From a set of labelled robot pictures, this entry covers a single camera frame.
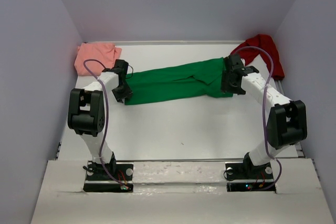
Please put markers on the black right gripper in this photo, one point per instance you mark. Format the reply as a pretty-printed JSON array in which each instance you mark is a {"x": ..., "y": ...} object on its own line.
[{"x": 226, "y": 86}]

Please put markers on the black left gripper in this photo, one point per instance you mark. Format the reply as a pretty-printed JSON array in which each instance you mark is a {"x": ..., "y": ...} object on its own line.
[{"x": 127, "y": 93}]

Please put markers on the green t-shirt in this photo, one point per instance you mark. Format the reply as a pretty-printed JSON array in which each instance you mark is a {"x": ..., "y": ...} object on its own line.
[{"x": 179, "y": 82}]

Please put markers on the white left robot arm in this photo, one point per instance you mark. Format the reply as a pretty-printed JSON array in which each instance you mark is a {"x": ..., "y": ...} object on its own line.
[{"x": 88, "y": 115}]

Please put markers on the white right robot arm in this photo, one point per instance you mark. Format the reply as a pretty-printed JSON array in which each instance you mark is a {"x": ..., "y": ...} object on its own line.
[{"x": 284, "y": 120}]

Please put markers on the folded pink t-shirt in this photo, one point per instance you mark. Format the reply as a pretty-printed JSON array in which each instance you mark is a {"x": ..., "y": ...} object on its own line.
[{"x": 105, "y": 52}]

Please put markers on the red t-shirt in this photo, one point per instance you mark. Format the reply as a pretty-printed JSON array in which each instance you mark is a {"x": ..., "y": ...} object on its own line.
[{"x": 254, "y": 46}]

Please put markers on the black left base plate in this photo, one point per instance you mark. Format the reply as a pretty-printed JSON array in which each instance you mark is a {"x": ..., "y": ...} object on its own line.
[{"x": 98, "y": 181}]

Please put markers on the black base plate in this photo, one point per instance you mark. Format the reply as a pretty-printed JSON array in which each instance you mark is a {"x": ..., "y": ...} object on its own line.
[
  {"x": 240, "y": 179},
  {"x": 98, "y": 181}
]

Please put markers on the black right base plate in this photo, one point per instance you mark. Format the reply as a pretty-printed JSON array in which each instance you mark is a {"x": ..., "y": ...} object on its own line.
[{"x": 240, "y": 179}]

